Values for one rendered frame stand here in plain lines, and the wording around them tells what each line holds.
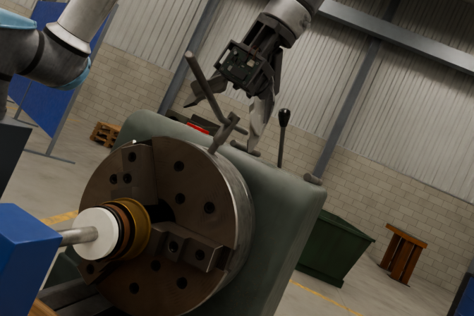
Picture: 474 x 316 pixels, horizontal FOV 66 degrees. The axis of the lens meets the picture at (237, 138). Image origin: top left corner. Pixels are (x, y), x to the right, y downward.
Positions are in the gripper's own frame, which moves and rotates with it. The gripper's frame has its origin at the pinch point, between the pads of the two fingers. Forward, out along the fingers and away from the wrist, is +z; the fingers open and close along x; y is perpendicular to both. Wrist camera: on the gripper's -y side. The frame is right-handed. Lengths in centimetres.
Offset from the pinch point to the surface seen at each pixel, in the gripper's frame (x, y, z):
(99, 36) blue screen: -376, -336, 9
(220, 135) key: 0.2, -2.3, 0.3
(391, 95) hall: -68, -1038, -305
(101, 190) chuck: -11.7, 1.5, 21.1
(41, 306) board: -3.9, 9.4, 38.4
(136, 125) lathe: -23.6, -13.8, 10.7
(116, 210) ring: 0.7, 14.6, 16.1
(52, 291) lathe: -9.9, -0.9, 43.4
